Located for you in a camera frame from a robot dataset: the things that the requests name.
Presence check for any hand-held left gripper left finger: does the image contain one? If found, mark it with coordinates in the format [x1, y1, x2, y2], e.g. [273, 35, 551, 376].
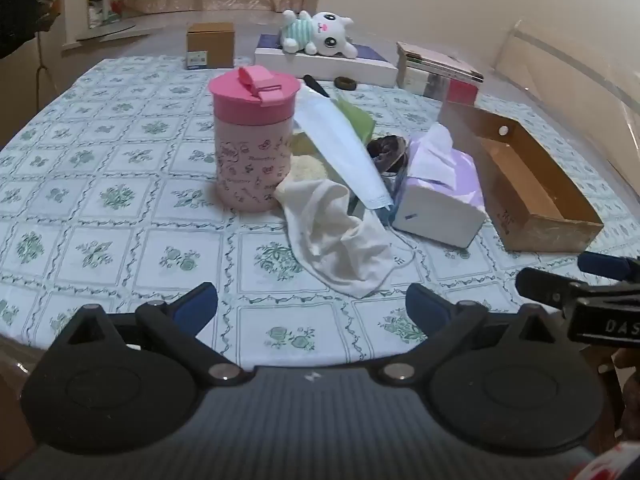
[47, 282, 256, 386]

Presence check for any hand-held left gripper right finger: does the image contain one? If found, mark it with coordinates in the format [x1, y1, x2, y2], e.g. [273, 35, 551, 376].
[377, 282, 576, 386]

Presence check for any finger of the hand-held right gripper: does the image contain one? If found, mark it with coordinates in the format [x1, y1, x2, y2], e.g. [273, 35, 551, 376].
[577, 251, 640, 281]
[515, 267, 591, 316]

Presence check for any pale yellow towel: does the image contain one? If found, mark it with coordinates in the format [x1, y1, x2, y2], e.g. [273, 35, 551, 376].
[290, 152, 332, 184]

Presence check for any white mesh packet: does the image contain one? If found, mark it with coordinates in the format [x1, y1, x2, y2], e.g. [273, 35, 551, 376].
[292, 85, 396, 211]

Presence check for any light green cloth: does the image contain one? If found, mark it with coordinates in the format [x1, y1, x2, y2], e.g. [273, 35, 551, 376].
[292, 94, 377, 156]

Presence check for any black oval pad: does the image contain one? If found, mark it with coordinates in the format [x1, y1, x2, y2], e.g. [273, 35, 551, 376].
[302, 74, 332, 99]

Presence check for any white cloth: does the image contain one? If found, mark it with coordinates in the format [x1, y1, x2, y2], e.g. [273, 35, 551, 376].
[275, 179, 416, 299]

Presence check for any purple white tissue box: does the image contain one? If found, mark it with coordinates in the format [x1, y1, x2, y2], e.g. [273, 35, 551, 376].
[390, 122, 489, 249]

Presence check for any red white patterned clothing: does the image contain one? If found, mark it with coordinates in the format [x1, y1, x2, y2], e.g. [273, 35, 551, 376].
[586, 439, 640, 480]

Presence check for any pink lidded cup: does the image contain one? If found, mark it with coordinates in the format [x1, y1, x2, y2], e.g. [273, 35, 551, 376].
[208, 66, 301, 212]

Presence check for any floral tablecloth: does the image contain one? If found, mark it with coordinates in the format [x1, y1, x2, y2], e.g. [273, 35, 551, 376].
[0, 55, 640, 368]

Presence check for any dark satin scrunchie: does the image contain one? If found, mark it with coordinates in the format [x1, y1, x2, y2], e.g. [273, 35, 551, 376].
[366, 134, 412, 177]

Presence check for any plastic-wrapped beige board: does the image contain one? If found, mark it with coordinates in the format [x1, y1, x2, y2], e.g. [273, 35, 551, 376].
[492, 20, 640, 163]

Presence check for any thin white-edged book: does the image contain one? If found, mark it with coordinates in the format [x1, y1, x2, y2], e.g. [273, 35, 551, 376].
[406, 63, 483, 86]

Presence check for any thin green-edged book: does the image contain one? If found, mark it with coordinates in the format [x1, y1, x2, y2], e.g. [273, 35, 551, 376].
[406, 59, 484, 83]

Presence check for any flat white box blue top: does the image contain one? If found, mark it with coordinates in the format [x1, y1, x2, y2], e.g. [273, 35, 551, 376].
[254, 33, 399, 88]

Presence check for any pink cover book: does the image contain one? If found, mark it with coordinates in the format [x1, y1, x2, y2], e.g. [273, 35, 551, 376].
[397, 41, 485, 81]

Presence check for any small closed cardboard box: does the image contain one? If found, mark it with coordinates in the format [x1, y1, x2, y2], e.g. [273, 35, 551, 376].
[186, 22, 236, 71]

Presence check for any white plush toy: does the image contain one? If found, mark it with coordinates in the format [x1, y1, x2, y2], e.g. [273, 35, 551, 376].
[280, 9, 359, 59]

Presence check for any dark hanging cloth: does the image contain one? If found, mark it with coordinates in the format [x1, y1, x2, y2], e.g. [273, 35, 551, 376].
[0, 0, 67, 59]

